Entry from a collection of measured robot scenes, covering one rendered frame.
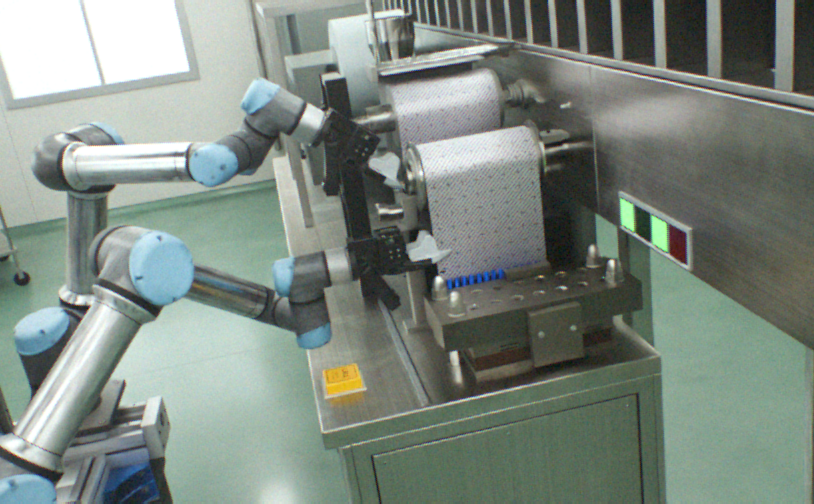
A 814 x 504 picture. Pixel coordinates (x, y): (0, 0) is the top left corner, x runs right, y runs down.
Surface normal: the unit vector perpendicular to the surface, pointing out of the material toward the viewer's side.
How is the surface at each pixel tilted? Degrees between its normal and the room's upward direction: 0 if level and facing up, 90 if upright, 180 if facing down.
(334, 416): 0
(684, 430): 0
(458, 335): 90
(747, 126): 90
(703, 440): 0
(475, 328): 90
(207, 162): 90
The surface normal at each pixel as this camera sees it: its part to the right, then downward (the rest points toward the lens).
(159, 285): 0.78, 0.03
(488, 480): 0.19, 0.32
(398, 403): -0.14, -0.93
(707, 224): -0.97, 0.20
